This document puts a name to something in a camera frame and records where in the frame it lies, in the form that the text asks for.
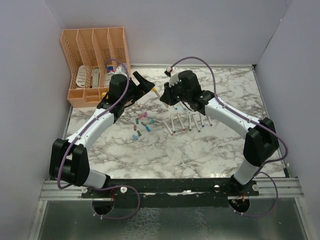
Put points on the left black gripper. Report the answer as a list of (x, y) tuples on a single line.
[(142, 89)]

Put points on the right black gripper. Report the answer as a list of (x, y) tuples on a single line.
[(166, 97)]

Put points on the yellow capped white marker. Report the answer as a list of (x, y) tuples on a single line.
[(158, 96)]

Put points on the dark green capped white marker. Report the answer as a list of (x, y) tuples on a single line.
[(172, 124)]

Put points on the pink capped white marker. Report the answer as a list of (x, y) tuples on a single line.
[(168, 128)]

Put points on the brown capped white marker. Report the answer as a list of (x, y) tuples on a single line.
[(209, 121)]

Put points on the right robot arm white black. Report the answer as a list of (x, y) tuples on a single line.
[(260, 142)]

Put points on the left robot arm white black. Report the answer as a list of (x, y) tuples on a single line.
[(69, 157)]

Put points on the white blue box in organizer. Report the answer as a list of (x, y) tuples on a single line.
[(108, 75)]

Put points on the white device in organizer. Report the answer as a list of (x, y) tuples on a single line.
[(95, 77)]

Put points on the white remote in organizer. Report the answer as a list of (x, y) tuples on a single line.
[(81, 77)]

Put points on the peach plastic desk organizer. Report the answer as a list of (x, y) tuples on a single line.
[(86, 51)]

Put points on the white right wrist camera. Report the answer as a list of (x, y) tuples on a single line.
[(172, 73)]

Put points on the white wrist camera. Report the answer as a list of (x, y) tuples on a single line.
[(172, 73), (120, 70)]

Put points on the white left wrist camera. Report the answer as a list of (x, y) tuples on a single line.
[(120, 70)]

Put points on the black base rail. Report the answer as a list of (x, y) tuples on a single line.
[(171, 192)]

